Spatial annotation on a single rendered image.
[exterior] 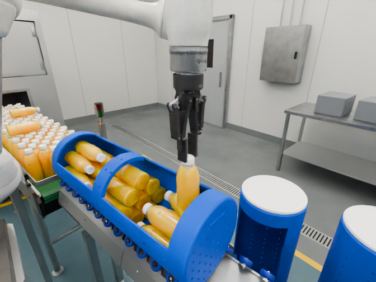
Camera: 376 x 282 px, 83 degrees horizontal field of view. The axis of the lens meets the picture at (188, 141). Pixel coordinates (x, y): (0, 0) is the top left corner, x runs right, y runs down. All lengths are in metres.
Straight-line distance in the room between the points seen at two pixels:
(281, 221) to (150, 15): 0.86
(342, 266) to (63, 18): 5.55
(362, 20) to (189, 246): 3.53
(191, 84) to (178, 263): 0.45
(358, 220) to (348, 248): 0.12
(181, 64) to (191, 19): 0.09
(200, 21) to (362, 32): 3.34
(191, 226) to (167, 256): 0.11
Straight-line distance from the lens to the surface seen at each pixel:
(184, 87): 0.51
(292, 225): 1.02
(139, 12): 0.67
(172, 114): 0.52
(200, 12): 0.50
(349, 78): 3.76
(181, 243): 0.60
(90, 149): 1.11
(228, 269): 0.87
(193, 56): 0.50
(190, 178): 0.62
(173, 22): 0.50
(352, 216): 1.07
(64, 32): 5.56
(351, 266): 1.05
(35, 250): 1.76
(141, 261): 0.89
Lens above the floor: 1.62
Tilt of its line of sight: 23 degrees down
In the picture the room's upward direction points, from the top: straight up
